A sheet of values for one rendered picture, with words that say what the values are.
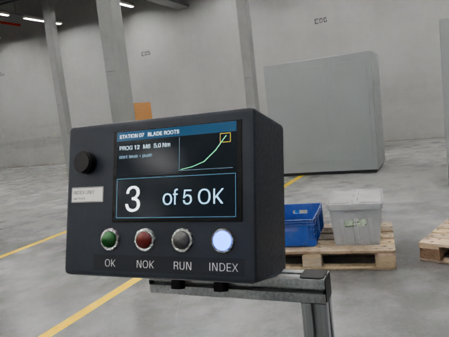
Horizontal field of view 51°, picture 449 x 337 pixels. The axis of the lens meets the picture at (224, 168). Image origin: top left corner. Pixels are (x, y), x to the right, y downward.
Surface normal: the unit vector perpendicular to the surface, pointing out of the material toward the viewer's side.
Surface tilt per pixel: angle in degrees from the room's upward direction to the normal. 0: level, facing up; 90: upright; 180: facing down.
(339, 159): 90
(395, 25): 90
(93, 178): 75
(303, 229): 90
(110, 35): 90
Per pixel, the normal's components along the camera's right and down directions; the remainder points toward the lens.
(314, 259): -0.29, 0.15
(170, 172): -0.41, -0.11
